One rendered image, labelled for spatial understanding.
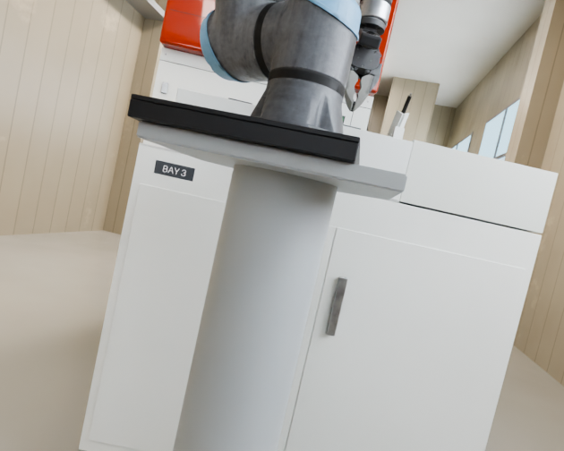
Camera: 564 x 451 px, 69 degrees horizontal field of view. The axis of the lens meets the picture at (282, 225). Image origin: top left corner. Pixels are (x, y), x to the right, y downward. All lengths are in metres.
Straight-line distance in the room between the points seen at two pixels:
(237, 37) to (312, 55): 0.14
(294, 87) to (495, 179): 0.62
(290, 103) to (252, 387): 0.39
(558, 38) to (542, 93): 0.50
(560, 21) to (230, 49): 4.26
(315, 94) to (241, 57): 0.16
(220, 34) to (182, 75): 0.95
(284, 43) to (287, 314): 0.38
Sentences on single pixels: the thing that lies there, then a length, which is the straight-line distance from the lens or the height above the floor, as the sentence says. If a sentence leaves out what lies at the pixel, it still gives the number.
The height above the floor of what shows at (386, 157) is 0.91.
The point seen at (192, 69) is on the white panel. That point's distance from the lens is 1.67.
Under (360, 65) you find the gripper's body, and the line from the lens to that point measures 1.04.
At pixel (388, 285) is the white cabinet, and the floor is 0.62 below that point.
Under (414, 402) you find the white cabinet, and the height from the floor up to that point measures 0.36.
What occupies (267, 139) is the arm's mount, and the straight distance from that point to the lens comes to 0.46.
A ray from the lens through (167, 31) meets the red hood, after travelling 1.67.
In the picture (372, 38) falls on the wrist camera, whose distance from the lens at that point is 0.98.
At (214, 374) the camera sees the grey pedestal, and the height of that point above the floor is 0.51.
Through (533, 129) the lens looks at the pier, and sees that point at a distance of 4.46.
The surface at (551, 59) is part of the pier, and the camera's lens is 4.66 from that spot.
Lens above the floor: 0.76
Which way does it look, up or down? 4 degrees down
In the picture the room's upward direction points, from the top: 13 degrees clockwise
